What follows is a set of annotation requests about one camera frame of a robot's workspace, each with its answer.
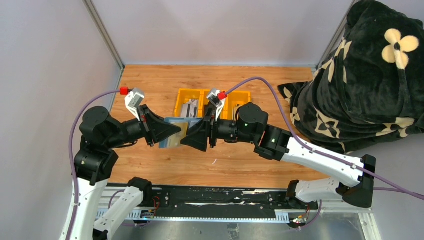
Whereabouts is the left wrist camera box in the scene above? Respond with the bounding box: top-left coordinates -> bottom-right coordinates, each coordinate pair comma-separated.
119,86 -> 145,121

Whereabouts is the aluminium frame post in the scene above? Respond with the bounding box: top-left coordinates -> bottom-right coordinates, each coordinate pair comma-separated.
315,14 -> 347,70
82,0 -> 125,73

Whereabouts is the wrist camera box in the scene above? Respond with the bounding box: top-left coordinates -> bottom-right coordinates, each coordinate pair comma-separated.
206,88 -> 228,120
119,86 -> 145,121

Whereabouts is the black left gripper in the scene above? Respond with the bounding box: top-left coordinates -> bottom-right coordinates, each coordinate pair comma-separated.
106,104 -> 183,149

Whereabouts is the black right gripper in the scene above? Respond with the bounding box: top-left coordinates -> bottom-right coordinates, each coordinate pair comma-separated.
180,104 -> 257,151

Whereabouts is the yellow plastic compartment tray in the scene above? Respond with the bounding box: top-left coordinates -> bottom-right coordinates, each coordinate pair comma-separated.
174,87 -> 252,121

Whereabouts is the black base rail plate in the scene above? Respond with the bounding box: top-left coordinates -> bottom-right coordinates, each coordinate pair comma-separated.
138,185 -> 319,220

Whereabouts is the black floral fleece blanket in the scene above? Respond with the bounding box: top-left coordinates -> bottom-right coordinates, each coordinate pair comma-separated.
278,0 -> 424,154

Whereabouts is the aluminium frame post right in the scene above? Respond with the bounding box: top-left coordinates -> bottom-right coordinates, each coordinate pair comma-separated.
315,14 -> 347,70

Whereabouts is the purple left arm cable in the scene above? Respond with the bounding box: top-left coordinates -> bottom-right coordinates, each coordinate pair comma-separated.
66,89 -> 123,240

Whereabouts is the aluminium frame post left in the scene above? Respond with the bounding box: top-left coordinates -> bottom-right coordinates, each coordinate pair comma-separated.
82,0 -> 125,73

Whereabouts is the blue leather card holder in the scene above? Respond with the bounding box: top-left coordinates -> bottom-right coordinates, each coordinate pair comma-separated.
158,117 -> 205,150

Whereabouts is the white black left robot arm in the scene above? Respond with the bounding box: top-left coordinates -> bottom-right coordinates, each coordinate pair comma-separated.
60,105 -> 182,240

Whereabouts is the grey white credit card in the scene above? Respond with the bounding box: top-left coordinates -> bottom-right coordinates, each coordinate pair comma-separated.
180,102 -> 194,118

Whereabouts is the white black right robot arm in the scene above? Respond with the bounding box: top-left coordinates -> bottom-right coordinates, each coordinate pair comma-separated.
180,102 -> 376,209

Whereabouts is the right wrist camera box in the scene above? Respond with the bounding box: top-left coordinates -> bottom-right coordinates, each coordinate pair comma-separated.
206,88 -> 228,120

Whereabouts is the white striped credit card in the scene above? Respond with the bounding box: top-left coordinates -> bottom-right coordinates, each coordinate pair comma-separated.
188,99 -> 199,118

